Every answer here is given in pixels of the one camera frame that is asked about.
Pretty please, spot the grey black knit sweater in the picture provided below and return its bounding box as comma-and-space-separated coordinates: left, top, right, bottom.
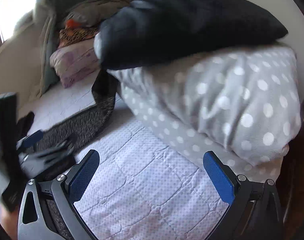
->
19, 70, 118, 155

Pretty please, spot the white quilted bed cover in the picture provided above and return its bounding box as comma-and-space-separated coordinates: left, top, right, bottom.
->
16, 69, 245, 240

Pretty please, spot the grey polka dot duvet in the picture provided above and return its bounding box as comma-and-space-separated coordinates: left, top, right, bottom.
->
111, 44, 301, 182

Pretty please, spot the purple floral folded blanket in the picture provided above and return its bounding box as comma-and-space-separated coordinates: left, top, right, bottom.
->
50, 38, 99, 88

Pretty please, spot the orange patterned cloth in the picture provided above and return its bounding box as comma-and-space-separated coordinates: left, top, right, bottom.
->
58, 19, 99, 48

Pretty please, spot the olive brown pillow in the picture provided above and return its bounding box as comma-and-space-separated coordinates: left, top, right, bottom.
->
63, 0, 132, 27

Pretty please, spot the black pillow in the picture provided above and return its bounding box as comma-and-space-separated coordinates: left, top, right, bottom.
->
93, 0, 288, 70

